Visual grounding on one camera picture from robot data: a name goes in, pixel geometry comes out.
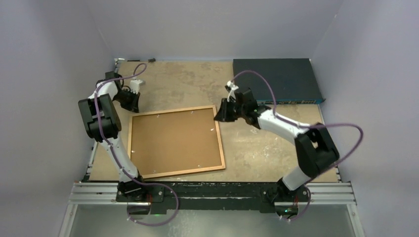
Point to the aluminium rail base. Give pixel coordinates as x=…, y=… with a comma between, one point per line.
x=318, y=193

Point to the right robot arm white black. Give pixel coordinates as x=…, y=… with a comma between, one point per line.
x=315, y=149

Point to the black mounting plate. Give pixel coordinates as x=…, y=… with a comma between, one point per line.
x=264, y=197

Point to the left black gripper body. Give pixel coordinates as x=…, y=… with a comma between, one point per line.
x=127, y=99

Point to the brown cardboard backing board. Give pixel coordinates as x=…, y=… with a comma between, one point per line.
x=176, y=142

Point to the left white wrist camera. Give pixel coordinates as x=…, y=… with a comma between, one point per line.
x=135, y=85

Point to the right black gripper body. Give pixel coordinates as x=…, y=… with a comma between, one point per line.
x=231, y=112

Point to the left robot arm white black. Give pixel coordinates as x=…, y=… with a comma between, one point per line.
x=102, y=123

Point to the dark blue network switch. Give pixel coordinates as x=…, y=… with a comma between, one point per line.
x=292, y=80

